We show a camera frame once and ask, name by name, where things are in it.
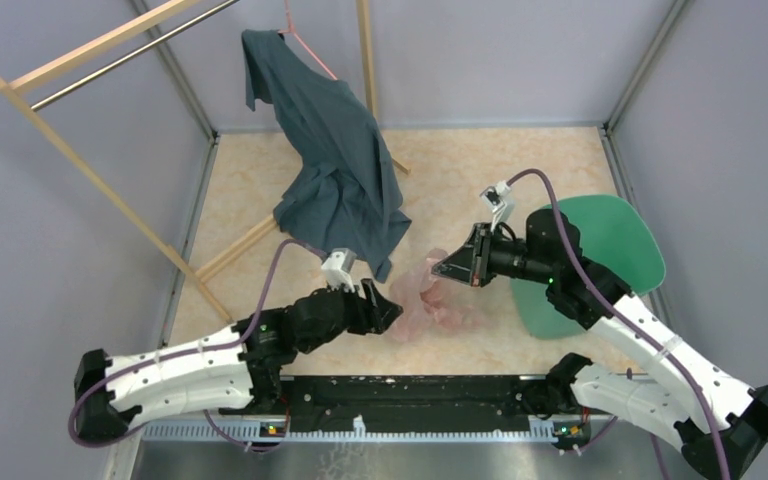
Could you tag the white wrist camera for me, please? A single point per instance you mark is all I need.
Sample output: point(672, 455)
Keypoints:
point(496, 198)
point(336, 269)

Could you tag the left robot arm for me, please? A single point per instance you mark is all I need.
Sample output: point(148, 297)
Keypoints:
point(237, 367)

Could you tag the pink plastic trash bag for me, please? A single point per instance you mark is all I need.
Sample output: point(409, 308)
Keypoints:
point(429, 301)

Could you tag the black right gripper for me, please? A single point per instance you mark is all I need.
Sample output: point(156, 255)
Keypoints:
point(470, 264)

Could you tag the grey slotted cable duct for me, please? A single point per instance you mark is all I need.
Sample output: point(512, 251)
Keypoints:
point(255, 431)

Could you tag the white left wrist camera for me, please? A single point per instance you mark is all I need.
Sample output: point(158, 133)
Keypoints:
point(336, 269)

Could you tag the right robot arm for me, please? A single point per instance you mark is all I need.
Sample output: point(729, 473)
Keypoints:
point(717, 422)

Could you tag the green plastic trash bin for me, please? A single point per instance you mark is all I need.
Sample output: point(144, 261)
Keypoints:
point(613, 234)

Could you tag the pink clothes hanger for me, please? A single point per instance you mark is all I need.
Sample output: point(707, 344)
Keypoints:
point(291, 30)

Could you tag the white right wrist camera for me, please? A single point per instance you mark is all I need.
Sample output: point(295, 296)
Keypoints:
point(496, 198)

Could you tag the dark teal shirt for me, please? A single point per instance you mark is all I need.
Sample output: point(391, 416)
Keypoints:
point(346, 194)

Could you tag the wooden clothes rack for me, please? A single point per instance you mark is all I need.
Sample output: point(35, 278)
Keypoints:
point(68, 257)

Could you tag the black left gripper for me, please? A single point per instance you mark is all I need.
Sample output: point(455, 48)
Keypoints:
point(373, 313)

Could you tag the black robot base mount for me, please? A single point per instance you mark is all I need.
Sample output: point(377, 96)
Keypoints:
point(436, 403)

